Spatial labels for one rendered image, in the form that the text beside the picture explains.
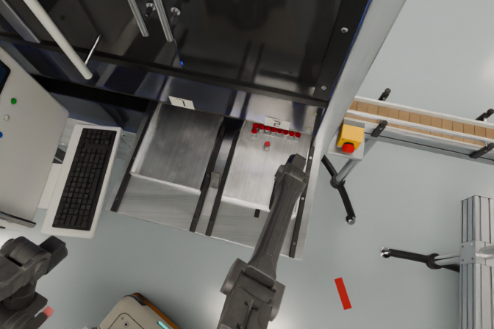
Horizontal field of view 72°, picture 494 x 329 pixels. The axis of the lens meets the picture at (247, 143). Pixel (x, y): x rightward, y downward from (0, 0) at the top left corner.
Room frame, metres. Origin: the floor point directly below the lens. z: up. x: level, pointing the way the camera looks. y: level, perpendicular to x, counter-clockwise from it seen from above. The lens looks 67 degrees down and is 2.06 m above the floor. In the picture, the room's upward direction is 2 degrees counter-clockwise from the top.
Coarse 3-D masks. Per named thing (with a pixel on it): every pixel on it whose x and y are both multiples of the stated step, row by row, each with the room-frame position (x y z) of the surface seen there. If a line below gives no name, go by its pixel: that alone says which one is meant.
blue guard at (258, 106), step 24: (24, 48) 0.75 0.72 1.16; (48, 72) 0.75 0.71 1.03; (72, 72) 0.72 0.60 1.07; (96, 72) 0.69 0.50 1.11; (120, 72) 0.66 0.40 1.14; (144, 72) 0.63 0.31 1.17; (144, 96) 0.65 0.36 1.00; (192, 96) 0.60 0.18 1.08; (216, 96) 0.57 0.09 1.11; (240, 96) 0.55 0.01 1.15; (264, 96) 0.53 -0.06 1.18; (264, 120) 0.53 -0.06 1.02; (288, 120) 0.51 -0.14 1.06; (312, 120) 0.49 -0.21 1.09
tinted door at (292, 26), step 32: (192, 0) 0.59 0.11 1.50; (224, 0) 0.57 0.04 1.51; (256, 0) 0.55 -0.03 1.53; (288, 0) 0.53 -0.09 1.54; (320, 0) 0.51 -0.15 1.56; (192, 32) 0.59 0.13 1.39; (224, 32) 0.57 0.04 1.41; (256, 32) 0.55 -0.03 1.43; (288, 32) 0.53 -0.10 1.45; (320, 32) 0.51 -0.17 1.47; (192, 64) 0.60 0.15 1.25; (224, 64) 0.57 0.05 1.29; (256, 64) 0.55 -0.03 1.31; (288, 64) 0.52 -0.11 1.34; (320, 64) 0.50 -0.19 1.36
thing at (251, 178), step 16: (240, 144) 0.50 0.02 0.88; (256, 144) 0.50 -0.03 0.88; (272, 144) 0.50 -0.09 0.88; (288, 144) 0.50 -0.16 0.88; (304, 144) 0.49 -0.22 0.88; (240, 160) 0.44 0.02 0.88; (256, 160) 0.44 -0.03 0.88; (272, 160) 0.43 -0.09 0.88; (240, 176) 0.38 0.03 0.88; (256, 176) 0.37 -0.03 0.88; (272, 176) 0.37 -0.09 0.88; (224, 192) 0.31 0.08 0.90; (240, 192) 0.32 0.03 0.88; (256, 192) 0.31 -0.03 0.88
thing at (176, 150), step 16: (160, 112) 0.65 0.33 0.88; (176, 112) 0.65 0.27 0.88; (192, 112) 0.64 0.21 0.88; (160, 128) 0.58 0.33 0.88; (176, 128) 0.58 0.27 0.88; (192, 128) 0.58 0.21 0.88; (208, 128) 0.57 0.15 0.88; (144, 144) 0.51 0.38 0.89; (160, 144) 0.51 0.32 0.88; (176, 144) 0.51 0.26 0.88; (192, 144) 0.51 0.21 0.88; (208, 144) 0.51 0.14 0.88; (144, 160) 0.45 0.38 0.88; (160, 160) 0.45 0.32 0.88; (176, 160) 0.45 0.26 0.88; (192, 160) 0.44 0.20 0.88; (208, 160) 0.43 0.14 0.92; (144, 176) 0.38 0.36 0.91; (160, 176) 0.39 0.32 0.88; (176, 176) 0.38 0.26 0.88; (192, 176) 0.38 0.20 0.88
